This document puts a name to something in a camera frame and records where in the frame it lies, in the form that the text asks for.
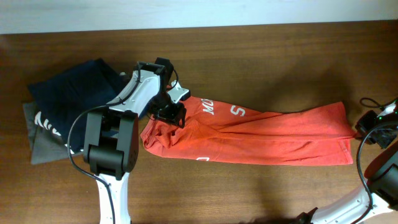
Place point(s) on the folded grey t-shirt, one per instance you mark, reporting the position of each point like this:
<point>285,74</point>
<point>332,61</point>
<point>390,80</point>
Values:
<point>44,145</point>

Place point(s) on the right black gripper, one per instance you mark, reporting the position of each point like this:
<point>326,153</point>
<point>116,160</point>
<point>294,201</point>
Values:
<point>364,124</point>

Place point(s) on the red orange t-shirt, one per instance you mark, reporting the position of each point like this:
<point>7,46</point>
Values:
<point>221,132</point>

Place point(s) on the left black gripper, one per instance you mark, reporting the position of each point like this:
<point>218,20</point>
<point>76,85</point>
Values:
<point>175,116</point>

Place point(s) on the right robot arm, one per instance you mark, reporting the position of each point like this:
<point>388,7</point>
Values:
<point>377,193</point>

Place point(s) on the folded navy blue t-shirt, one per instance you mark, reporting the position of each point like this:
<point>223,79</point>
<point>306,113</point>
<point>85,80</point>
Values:
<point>62,98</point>

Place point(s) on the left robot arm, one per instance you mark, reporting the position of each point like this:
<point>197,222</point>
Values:
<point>112,137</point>

